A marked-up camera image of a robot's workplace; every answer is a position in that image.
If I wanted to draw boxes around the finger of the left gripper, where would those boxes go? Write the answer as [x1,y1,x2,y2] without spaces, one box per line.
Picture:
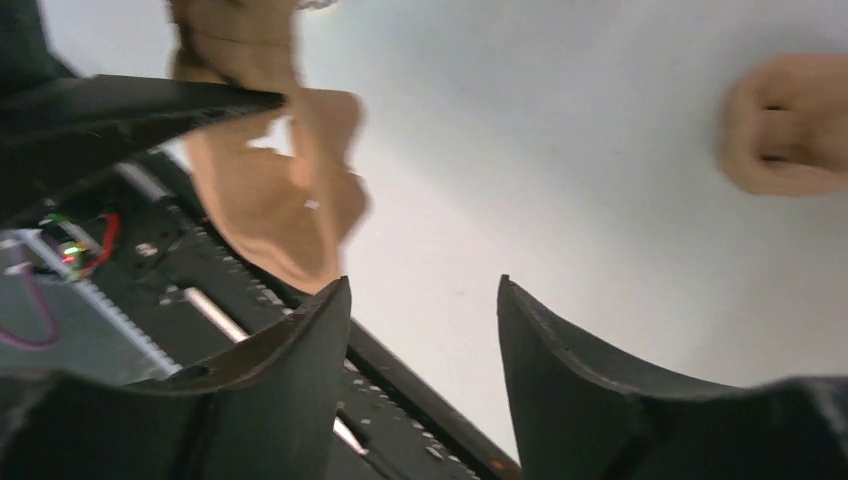
[1,75,284,222]

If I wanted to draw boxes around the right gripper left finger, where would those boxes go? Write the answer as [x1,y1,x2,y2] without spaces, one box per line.
[1,278,351,480]

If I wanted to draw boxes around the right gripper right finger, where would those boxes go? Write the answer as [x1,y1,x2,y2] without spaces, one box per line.
[497,276,847,479]

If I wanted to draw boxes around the brown pulp cup carrier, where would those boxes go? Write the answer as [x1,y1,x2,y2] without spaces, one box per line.
[719,54,847,197]

